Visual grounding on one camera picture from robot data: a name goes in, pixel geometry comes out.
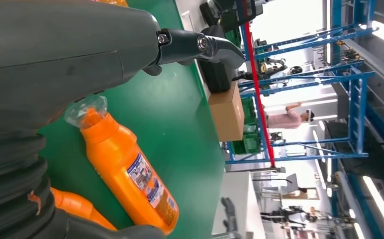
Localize orange detergent bottle clear cap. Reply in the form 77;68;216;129
63;96;181;236
50;187;117;232

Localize white panel-sided table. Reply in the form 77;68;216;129
211;171;267;239

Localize black background humanoid robot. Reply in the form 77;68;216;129
260;205;318;229

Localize green plastic crate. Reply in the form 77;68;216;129
241;97;258;132
224;28;243;48
229;131;263;156

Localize brown cardboard box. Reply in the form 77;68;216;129
207;81;245;142

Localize green table mat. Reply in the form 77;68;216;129
37;0;226;239

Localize background person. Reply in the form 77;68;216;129
265;101;315;130

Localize red barrier tape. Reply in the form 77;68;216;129
241;0;276;168

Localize white desk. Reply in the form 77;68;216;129
175;0;212;100

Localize black zip carry case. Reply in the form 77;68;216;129
198;24;237;94

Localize black controller with screen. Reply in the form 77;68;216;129
199;0;220;26

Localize dark background robot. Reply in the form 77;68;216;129
231;56;304;87

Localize blue metal shelf rack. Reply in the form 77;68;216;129
225;0;377;239

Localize black equipment panel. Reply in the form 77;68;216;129
213;0;264;20

